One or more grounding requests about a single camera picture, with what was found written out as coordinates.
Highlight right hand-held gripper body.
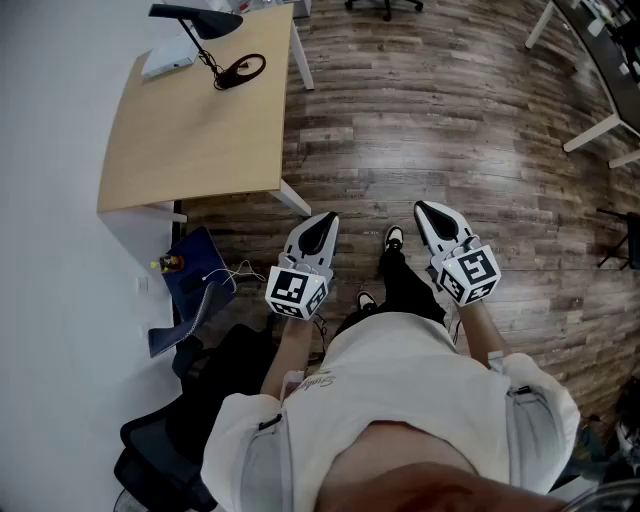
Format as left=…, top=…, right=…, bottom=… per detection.
left=427, top=237, right=502, bottom=307

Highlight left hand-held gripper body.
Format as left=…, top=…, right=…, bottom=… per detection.
left=264, top=252, right=335, bottom=321

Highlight black desk lamp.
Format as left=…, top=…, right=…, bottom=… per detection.
left=148, top=3, right=267, bottom=92

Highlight person's left forearm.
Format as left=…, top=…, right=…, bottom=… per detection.
left=259, top=312, right=327, bottom=401

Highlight person's right forearm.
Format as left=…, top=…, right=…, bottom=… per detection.
left=452, top=298, right=514, bottom=371

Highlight wooden desk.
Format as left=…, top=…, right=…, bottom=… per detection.
left=96, top=2, right=315, bottom=224

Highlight person's right shoe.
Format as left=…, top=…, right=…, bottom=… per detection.
left=383, top=224, right=405, bottom=254

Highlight person's black trousers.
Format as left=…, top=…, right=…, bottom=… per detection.
left=332, top=249, right=447, bottom=341

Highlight blue upholstered chair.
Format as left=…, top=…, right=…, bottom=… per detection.
left=148, top=225, right=239, bottom=359

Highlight black office chair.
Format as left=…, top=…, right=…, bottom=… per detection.
left=344, top=0, right=425, bottom=23
left=113, top=323, right=279, bottom=512

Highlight person's white shirt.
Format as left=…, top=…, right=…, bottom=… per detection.
left=199, top=312, right=581, bottom=512

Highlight amber drink bottle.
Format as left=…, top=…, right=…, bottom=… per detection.
left=151, top=253, right=187, bottom=274

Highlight black tripod stand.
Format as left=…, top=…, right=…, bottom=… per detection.
left=595, top=207, right=640, bottom=272

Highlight white flat box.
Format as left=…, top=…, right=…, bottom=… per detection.
left=140, top=33, right=200, bottom=80

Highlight dark table white legs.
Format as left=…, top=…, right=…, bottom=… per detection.
left=524, top=0, right=640, bottom=169

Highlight black floor fan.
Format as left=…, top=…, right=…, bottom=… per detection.
left=112, top=487, right=151, bottom=512

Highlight white charging cable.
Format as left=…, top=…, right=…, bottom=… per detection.
left=201, top=259, right=269, bottom=287

